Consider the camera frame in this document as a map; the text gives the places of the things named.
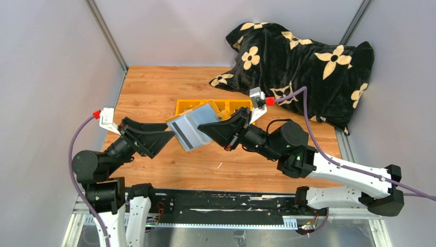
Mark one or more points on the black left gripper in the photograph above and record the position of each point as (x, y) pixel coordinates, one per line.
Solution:
(144, 142)

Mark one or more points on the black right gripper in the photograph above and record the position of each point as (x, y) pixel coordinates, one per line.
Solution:
(228, 133)

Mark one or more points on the yellow leather card holder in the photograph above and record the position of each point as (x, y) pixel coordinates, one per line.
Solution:
(185, 125)

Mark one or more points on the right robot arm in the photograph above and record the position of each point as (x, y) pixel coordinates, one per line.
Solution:
(374, 189)

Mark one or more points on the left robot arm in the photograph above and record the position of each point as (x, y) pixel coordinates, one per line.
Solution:
(120, 214)

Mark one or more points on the yellow bin with black cards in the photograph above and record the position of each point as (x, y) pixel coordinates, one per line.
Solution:
(222, 104)

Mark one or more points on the yellow bin with beige cards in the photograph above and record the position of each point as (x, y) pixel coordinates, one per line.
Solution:
(234, 104)

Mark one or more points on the yellow bin with silver cards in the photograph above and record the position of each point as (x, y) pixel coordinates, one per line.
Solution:
(183, 105)

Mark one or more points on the black floral fleece blanket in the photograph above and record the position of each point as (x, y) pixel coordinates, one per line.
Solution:
(323, 81)

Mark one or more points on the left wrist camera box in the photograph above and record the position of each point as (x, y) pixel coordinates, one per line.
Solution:
(106, 120)

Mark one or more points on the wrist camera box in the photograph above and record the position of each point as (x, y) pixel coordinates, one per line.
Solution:
(106, 120)
(258, 100)

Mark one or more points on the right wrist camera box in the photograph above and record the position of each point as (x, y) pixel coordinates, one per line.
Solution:
(258, 100)

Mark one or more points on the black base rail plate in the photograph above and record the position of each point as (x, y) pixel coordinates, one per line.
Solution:
(177, 208)

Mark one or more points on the aluminium frame rail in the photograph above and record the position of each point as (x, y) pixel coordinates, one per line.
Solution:
(99, 19)

